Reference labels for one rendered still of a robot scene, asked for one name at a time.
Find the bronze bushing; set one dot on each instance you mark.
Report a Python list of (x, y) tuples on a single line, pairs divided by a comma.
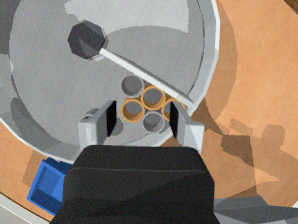
[(152, 106), (132, 117), (169, 98)]

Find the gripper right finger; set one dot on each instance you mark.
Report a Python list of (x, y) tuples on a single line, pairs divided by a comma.
[(187, 132)]

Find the grey metal sleeve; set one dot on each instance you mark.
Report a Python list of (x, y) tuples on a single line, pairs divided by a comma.
[(127, 93), (153, 128), (89, 113)]

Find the blue tray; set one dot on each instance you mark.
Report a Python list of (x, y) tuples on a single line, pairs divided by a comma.
[(47, 187)]

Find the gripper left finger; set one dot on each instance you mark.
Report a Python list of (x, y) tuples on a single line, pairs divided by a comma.
[(95, 130)]

